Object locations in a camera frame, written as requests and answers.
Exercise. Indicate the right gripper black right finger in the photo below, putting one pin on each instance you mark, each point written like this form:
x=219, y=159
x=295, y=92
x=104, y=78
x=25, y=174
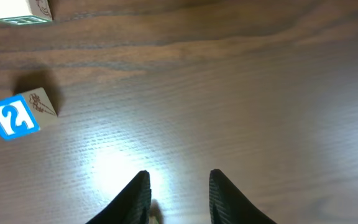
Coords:
x=228, y=205

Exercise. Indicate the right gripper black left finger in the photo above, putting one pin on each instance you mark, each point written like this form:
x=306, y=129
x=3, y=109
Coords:
x=131, y=205

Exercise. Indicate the blue number 2 block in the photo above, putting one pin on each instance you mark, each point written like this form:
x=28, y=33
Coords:
x=26, y=113

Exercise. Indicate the plain block green bottom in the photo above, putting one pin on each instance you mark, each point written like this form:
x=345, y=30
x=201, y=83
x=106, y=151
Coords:
x=24, y=12

